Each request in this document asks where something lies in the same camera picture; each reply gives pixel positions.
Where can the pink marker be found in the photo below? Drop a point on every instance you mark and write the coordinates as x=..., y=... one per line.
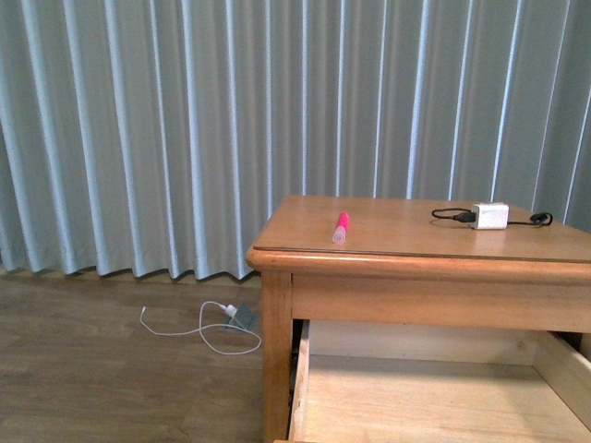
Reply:
x=341, y=229

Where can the wooden drawer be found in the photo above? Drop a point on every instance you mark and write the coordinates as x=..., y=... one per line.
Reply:
x=369, y=382

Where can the wooden nightstand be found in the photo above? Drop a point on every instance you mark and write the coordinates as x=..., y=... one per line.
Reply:
x=400, y=265

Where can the open floor socket box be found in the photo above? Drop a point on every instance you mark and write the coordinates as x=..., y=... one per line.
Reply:
x=244, y=319

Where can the white charger plug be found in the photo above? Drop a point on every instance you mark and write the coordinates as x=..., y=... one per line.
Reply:
x=229, y=310

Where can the grey pleated curtain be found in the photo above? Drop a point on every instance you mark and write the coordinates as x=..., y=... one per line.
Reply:
x=149, y=135

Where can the white power adapter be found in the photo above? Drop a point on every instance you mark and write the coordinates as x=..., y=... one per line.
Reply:
x=490, y=216

